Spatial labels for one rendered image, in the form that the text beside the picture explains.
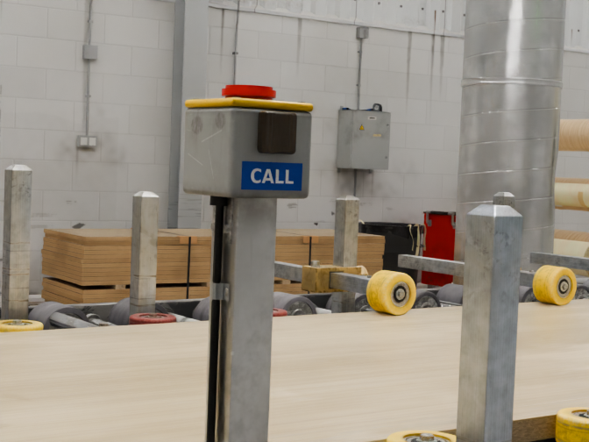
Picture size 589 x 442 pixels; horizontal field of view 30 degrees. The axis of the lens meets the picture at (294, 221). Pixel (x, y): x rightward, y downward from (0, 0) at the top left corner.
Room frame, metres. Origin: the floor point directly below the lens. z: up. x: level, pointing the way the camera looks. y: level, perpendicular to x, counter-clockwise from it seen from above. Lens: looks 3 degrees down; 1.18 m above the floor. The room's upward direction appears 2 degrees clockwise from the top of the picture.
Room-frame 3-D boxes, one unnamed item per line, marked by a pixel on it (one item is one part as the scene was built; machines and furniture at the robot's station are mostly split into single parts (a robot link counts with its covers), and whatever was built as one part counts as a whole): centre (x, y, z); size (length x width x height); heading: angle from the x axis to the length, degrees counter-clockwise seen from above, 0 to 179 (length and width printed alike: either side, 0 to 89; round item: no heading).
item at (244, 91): (0.82, 0.04, 1.22); 0.04 x 0.04 x 0.02
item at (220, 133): (0.82, 0.04, 1.18); 0.07 x 0.07 x 0.08; 35
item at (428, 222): (9.71, -1.54, 0.41); 0.76 x 0.48 x 0.81; 129
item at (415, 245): (9.13, -0.80, 0.36); 0.58 x 0.56 x 0.72; 32
